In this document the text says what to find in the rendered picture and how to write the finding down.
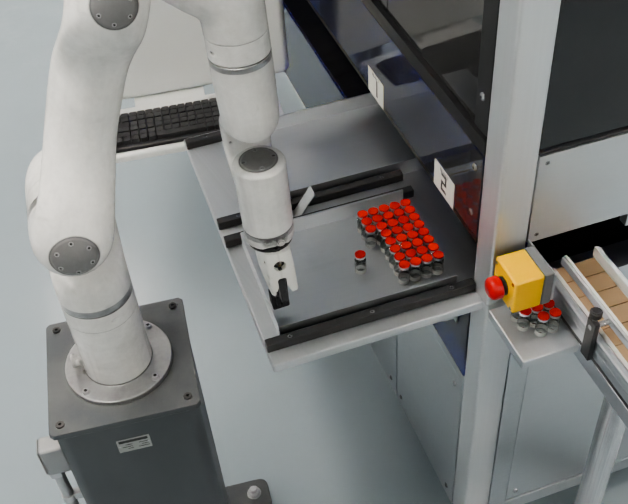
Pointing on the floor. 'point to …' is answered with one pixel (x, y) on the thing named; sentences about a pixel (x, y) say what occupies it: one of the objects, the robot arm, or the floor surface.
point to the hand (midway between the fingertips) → (279, 297)
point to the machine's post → (503, 221)
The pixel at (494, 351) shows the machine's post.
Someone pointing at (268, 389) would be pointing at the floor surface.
